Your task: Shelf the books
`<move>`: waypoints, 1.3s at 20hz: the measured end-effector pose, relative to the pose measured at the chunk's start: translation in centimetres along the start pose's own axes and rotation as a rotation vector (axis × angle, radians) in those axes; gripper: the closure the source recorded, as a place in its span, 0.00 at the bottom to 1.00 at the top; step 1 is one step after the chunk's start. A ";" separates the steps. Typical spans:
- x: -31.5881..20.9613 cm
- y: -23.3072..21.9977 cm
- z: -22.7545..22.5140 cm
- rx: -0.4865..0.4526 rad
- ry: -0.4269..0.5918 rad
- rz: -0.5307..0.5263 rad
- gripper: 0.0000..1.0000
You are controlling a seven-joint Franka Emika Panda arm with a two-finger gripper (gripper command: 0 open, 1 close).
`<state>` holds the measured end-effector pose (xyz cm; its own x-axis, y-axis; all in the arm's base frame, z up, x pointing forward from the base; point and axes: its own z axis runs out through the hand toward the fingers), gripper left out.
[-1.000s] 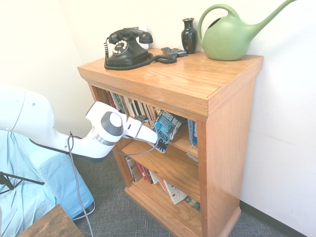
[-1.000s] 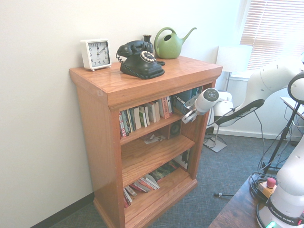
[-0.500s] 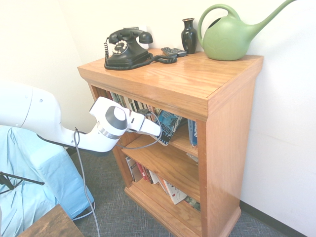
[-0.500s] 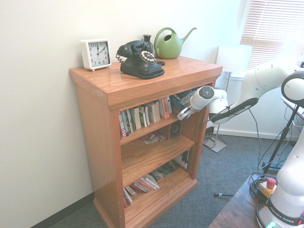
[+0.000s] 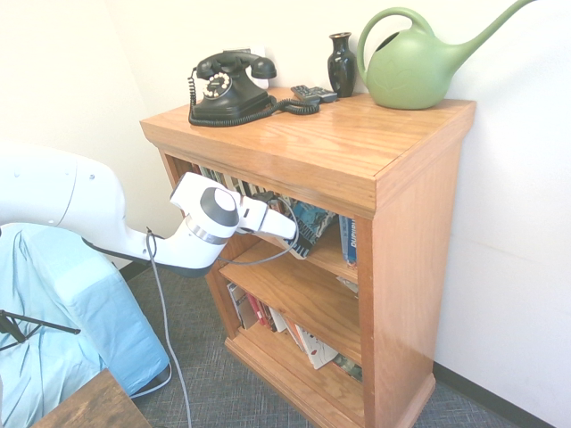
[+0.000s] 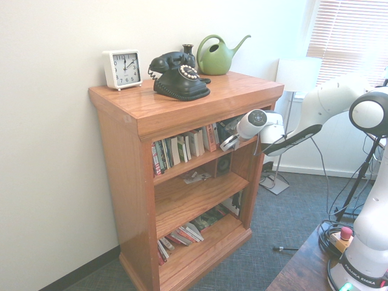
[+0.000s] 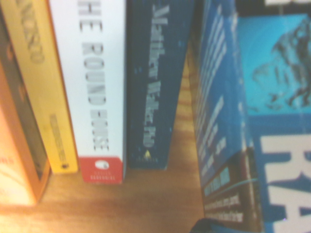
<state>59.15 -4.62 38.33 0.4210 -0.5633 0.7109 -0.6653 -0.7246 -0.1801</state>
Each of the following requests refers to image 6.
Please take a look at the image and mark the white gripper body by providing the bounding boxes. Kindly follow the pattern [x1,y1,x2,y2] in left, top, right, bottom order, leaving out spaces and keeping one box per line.
[219,133,241,152]

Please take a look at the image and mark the grey camera cable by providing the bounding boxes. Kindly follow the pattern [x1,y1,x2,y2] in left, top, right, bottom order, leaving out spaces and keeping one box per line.
[310,136,334,216]

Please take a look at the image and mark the small black vase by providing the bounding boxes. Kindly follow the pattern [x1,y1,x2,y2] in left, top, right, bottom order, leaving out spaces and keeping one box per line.
[182,44,196,66]

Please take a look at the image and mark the window blinds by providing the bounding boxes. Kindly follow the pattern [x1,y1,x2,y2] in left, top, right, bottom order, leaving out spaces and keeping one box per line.
[306,0,388,89]

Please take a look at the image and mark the grey white book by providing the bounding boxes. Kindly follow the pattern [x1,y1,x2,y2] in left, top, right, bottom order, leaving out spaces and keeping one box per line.
[156,236,176,267]

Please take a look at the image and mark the red spine book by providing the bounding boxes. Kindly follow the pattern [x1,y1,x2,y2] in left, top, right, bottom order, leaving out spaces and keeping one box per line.
[151,141,162,177]

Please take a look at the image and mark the white book black figures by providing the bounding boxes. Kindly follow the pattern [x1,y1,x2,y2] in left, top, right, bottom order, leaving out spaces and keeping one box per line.
[222,190,244,219]

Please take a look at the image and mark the white leaning paperback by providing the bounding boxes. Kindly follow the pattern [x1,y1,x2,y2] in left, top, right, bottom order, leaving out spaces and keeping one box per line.
[178,222,204,243]

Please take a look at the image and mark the white paperback book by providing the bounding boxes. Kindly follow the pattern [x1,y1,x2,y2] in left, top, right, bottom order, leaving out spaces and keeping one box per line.
[185,129,206,157]
[169,136,182,166]

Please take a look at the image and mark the wooden bookshelf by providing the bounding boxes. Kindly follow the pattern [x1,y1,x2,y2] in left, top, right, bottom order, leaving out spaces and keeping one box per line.
[88,71,285,291]

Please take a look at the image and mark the loose papers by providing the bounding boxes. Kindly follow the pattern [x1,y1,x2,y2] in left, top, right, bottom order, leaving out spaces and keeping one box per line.
[182,170,213,185]

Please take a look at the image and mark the red emergency stop button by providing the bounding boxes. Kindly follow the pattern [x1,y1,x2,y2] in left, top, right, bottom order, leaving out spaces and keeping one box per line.
[329,226,354,252]

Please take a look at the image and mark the black coiled cable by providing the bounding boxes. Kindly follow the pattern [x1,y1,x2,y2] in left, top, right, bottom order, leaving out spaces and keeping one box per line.
[318,220,361,258]

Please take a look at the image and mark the white shade floor lamp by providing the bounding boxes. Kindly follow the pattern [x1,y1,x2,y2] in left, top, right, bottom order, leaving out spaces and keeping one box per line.
[259,57,323,195]

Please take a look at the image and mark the green white book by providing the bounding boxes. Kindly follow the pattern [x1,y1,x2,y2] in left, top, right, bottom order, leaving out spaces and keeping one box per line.
[177,135,189,163]

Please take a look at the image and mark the black rotary telephone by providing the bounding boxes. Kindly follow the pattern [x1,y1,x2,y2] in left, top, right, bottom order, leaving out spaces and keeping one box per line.
[147,51,212,102]

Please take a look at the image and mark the green spine book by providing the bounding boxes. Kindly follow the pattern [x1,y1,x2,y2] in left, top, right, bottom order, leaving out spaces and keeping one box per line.
[159,138,172,172]

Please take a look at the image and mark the orange spine book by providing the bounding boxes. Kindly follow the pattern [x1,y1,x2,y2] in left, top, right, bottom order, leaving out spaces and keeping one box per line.
[202,123,221,152]

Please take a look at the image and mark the green plastic watering can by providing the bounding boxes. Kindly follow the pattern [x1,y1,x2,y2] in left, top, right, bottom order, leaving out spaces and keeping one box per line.
[196,34,252,76]

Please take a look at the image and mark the red white book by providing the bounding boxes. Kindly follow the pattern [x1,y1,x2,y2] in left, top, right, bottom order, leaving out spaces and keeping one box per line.
[165,229,195,247]

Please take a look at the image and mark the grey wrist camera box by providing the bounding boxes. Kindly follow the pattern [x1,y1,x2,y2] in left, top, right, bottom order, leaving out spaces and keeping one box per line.
[226,119,241,136]

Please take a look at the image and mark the black camera tripod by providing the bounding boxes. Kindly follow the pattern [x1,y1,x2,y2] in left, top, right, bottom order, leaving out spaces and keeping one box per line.
[335,136,388,222]

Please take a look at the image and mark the small wooden speaker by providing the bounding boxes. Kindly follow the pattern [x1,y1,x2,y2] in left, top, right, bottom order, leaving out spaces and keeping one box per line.
[215,153,233,178]

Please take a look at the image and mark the dark green flat book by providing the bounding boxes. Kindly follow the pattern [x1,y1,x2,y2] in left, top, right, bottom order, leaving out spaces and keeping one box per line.
[189,205,229,233]

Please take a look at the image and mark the white square alarm clock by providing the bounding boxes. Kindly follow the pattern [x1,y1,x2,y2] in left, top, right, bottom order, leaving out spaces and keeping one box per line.
[102,50,143,92]

